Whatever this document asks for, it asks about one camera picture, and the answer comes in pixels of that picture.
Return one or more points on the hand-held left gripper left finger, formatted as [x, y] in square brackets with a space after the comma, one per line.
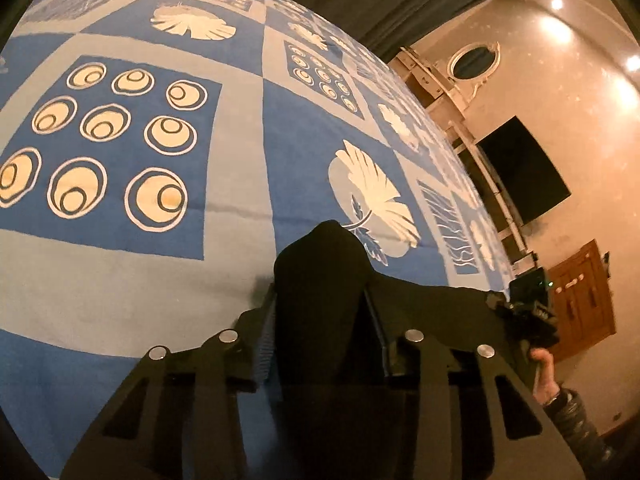
[264, 332]

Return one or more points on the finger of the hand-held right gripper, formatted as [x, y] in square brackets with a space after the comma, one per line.
[497, 301]

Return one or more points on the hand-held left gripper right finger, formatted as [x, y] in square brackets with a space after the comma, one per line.
[376, 327]

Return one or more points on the black pants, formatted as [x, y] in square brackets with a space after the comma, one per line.
[320, 300]

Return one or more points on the person's right hand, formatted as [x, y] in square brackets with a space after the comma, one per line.
[544, 375]

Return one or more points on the brown wooden door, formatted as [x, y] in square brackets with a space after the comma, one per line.
[582, 300]

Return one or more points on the blue leaf-print bed sheet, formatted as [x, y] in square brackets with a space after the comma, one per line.
[150, 250]

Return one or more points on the white dressing table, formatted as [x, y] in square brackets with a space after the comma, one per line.
[450, 95]

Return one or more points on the oval white-framed mirror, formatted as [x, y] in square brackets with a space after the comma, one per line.
[472, 61]

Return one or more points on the ceiling spotlight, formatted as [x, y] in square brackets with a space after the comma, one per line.
[634, 62]
[556, 3]

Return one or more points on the black wall television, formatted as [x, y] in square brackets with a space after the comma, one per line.
[525, 170]

